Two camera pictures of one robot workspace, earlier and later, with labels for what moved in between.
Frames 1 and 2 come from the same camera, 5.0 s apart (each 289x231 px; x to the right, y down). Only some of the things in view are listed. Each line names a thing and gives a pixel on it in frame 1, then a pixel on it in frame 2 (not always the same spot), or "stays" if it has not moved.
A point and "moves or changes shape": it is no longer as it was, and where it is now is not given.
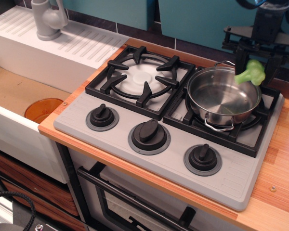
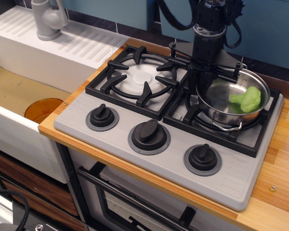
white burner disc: x=137 y=74 stays
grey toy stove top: x=166 y=149 stays
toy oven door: x=112 y=199 stays
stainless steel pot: x=213 y=94 moves or changes shape
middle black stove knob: x=149 y=138 stays
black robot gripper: x=265 y=37 to x=206 y=49
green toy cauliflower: x=255 y=73 to x=249 y=101
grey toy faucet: x=49 y=21 stays
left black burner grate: x=142 y=79 stays
